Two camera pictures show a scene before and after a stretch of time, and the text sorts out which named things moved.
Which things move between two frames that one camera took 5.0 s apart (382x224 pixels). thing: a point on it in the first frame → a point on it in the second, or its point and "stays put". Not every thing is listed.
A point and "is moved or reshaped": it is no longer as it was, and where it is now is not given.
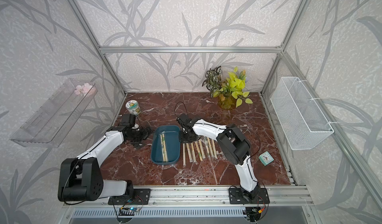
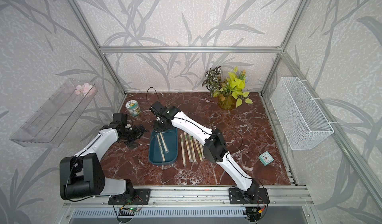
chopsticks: [163, 148] is moved or reshaped
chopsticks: [189, 153] stays put
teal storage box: [165, 149] stays put
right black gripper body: [184, 138] → [158, 127]
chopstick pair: [193, 152] stays put
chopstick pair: [198, 150] stays put
